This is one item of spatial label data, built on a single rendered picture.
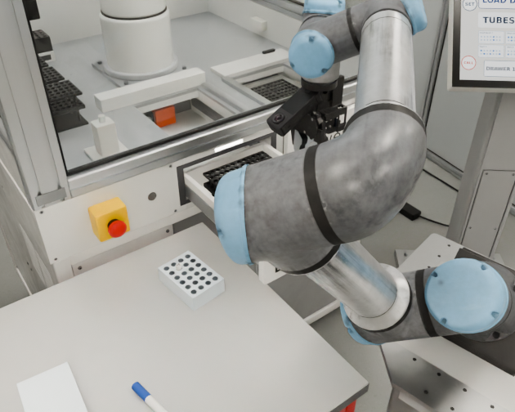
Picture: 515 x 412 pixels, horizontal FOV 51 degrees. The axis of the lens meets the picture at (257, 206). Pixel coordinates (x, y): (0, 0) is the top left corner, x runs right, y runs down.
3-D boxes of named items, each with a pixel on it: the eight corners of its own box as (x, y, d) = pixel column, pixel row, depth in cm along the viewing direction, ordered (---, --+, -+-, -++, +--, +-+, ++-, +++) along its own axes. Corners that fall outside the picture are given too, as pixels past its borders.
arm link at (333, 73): (319, 67, 98) (291, 54, 103) (317, 91, 101) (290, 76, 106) (349, 58, 102) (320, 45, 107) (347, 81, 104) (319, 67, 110)
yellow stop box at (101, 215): (132, 232, 120) (127, 206, 115) (101, 244, 116) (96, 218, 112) (123, 221, 123) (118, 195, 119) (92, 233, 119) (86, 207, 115)
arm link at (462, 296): (520, 329, 91) (513, 328, 80) (439, 338, 97) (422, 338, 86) (503, 258, 94) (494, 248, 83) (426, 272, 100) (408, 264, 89)
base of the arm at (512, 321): (540, 282, 100) (538, 277, 91) (506, 356, 100) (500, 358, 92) (461, 249, 108) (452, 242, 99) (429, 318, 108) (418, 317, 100)
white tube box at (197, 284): (225, 291, 116) (224, 278, 114) (194, 311, 111) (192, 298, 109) (190, 262, 123) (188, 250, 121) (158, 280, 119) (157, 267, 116)
